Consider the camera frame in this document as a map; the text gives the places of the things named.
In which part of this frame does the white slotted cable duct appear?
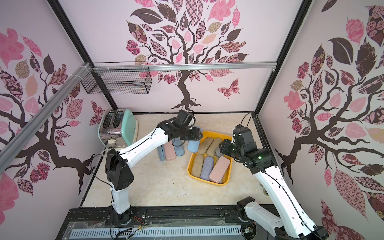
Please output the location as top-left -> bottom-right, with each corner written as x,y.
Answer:
64,226 -> 244,240

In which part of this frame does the aluminium frame rail back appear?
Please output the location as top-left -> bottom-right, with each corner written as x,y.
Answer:
93,62 -> 277,72

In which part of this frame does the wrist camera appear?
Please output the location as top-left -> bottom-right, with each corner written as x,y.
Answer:
176,110 -> 196,128
233,125 -> 255,146

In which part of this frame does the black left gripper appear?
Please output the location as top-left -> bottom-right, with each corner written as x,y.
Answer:
179,126 -> 203,141

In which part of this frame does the yellow plastic storage tray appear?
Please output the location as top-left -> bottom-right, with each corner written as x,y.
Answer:
187,130 -> 234,187

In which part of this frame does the pink glasses case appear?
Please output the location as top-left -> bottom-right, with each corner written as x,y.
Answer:
209,156 -> 231,184
164,141 -> 177,161

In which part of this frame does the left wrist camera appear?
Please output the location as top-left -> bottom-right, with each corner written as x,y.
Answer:
176,110 -> 196,128

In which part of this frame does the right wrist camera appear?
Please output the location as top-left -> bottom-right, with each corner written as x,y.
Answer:
233,125 -> 255,146

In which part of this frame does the aluminium frame rail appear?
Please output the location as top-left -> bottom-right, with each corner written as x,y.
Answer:
1,63 -> 92,173
93,62 -> 277,72

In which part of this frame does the aluminium frame rail left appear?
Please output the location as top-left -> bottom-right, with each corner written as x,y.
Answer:
1,63 -> 92,173

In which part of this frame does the tan glasses case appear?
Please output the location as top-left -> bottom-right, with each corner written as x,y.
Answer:
191,154 -> 204,178
206,138 -> 223,157
197,137 -> 214,155

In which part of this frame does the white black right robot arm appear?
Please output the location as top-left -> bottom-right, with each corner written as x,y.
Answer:
219,140 -> 329,240

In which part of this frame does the lavender glasses case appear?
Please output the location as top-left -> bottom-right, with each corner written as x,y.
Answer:
200,156 -> 214,181

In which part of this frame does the black wire basket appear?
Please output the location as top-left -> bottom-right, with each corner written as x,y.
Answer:
81,62 -> 152,94

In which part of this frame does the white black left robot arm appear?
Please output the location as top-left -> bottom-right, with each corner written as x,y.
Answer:
105,118 -> 203,215

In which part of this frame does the mint chrome toaster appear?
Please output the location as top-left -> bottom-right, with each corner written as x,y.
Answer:
99,109 -> 139,149

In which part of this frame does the blue glasses case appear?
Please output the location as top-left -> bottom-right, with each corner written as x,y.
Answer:
157,145 -> 166,162
173,138 -> 185,157
187,141 -> 200,153

